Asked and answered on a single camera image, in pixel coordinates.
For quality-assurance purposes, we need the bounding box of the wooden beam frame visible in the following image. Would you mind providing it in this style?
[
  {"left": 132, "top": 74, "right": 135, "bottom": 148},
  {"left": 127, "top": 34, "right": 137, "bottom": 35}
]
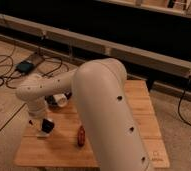
[{"left": 0, "top": 14, "right": 191, "bottom": 101}]

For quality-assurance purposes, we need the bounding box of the black bowl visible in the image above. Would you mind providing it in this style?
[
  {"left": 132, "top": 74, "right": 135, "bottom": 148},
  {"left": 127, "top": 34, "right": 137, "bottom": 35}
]
[{"left": 45, "top": 93, "right": 72, "bottom": 106}]

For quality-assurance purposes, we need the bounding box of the red brown oblong object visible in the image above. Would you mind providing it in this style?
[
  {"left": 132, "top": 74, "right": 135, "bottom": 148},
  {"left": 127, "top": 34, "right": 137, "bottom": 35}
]
[{"left": 77, "top": 126, "right": 85, "bottom": 147}]

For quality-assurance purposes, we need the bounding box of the wooden board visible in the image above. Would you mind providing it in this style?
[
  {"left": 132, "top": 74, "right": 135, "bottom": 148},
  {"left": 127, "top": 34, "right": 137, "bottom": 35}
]
[{"left": 14, "top": 80, "right": 170, "bottom": 169}]

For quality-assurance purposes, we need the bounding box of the white sponge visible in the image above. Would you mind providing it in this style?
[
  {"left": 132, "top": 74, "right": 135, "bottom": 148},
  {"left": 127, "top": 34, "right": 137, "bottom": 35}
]
[{"left": 36, "top": 131, "right": 50, "bottom": 138}]

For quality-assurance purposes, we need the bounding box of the black cable on floor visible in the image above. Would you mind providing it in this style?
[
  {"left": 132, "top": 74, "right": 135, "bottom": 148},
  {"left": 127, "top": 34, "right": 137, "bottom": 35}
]
[{"left": 0, "top": 43, "right": 70, "bottom": 144}]

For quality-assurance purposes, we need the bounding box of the black eraser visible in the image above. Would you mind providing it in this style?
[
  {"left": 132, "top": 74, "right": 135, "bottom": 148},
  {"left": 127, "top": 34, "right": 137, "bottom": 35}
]
[{"left": 42, "top": 119, "right": 54, "bottom": 133}]

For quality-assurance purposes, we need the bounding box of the black cable at right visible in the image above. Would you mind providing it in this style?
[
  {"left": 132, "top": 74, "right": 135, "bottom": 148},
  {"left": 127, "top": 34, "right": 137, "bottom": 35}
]
[{"left": 177, "top": 75, "right": 191, "bottom": 166}]

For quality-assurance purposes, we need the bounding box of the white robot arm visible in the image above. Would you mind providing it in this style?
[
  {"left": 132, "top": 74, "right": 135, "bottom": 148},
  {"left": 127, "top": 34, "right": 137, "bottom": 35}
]
[{"left": 16, "top": 58, "right": 155, "bottom": 171}]

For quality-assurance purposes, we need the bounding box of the black power adapter box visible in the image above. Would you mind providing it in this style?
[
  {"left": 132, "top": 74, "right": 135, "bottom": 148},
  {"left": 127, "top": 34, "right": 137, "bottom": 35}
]
[{"left": 16, "top": 61, "right": 34, "bottom": 74}]

